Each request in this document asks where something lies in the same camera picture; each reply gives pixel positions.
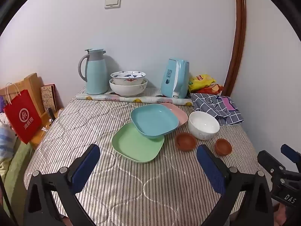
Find red chip bag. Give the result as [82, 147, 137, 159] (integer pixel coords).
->
[195, 84, 224, 95]

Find brown patterned book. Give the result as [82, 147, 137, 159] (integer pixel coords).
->
[40, 84, 57, 113]

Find blue square plate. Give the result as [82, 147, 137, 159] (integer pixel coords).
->
[130, 104, 179, 139]

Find yellow chip bag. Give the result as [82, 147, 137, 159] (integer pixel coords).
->
[188, 74, 216, 92]

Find person's right hand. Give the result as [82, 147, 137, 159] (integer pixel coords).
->
[274, 204, 301, 226]

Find small brown bowl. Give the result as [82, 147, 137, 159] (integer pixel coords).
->
[175, 132, 197, 151]
[214, 138, 233, 156]

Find red paper bag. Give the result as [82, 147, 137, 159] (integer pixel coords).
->
[3, 83, 43, 144]

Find red and blue print bowl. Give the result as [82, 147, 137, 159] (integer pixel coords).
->
[110, 71, 146, 85]

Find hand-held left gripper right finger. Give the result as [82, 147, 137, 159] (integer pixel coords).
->
[196, 144, 274, 226]

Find fruit print table cover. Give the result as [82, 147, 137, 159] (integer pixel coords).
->
[76, 87, 194, 107]

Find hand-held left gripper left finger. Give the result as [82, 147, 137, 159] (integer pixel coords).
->
[24, 144, 101, 226]

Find striped quilted blanket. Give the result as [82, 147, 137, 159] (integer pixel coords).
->
[24, 88, 273, 226]

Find white light switch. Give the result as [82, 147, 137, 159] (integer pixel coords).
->
[105, 0, 121, 10]

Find blue striped cloth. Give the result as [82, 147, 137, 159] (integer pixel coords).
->
[0, 113, 18, 160]

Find grey plaid folded cloth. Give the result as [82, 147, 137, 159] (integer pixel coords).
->
[190, 93, 245, 126]

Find light blue electric kettle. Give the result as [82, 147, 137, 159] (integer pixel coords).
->
[160, 58, 190, 99]

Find green square plate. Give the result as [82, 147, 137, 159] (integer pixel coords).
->
[112, 122, 165, 163]

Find pink square plate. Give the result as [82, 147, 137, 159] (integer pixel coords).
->
[160, 103, 189, 128]

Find wooden side table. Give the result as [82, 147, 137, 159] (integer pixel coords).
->
[30, 108, 65, 150]

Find light blue thermos jug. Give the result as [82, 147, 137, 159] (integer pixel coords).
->
[78, 48, 109, 95]

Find brown cardboard boxes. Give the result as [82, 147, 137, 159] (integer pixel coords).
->
[0, 73, 45, 116]

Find brown wooden door frame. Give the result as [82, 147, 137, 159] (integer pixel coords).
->
[222, 0, 247, 97]

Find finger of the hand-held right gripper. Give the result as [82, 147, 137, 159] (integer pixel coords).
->
[280, 143, 301, 169]
[257, 150, 287, 187]

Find plain white bowl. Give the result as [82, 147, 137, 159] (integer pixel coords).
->
[188, 111, 220, 141]

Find green bedsheet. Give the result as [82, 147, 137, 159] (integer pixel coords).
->
[0, 141, 33, 217]

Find large white swirl print bowl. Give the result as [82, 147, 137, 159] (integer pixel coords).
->
[109, 78, 148, 97]

